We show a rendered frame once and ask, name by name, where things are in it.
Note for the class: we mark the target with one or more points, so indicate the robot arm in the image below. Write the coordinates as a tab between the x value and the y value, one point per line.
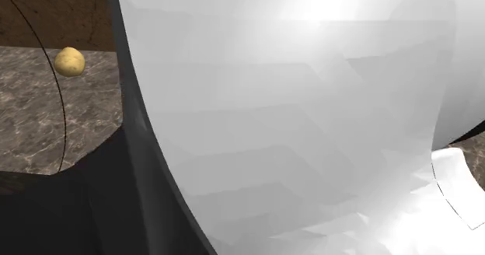
288	117

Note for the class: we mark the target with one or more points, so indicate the yellow potato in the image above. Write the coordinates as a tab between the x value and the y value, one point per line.
69	61

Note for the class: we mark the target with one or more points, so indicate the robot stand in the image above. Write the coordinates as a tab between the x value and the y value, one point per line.
68	212

